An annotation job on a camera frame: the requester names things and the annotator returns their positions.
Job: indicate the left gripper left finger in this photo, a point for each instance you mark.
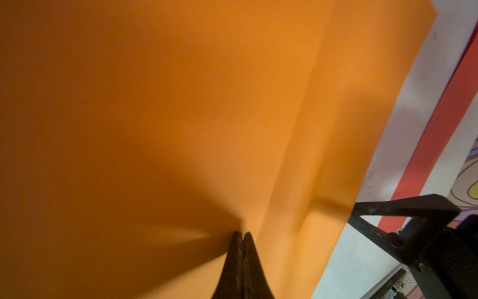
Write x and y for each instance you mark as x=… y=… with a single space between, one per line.
x=230 y=285

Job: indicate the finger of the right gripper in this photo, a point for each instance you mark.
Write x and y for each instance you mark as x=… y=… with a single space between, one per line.
x=404 y=228

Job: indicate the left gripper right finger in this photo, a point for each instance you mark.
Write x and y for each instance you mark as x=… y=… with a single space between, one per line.
x=255 y=285

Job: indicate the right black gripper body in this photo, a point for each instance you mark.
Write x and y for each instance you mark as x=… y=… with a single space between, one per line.
x=448 y=269

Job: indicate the red paper sheet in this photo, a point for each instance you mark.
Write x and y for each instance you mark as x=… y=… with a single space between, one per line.
x=458 y=96

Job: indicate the orange paper sheet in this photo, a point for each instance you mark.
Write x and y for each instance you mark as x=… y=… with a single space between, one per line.
x=138 y=136

